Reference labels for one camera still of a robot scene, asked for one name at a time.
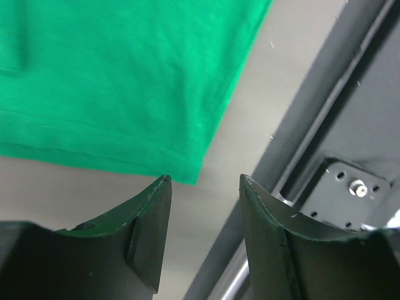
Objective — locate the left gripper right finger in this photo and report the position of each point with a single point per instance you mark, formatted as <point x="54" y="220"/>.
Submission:
<point x="293" y="256"/>

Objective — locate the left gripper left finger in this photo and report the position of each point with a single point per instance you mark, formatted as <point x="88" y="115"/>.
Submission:
<point x="117" y="255"/>

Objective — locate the green t shirt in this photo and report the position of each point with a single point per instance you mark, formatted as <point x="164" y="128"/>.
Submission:
<point x="133" y="87"/>

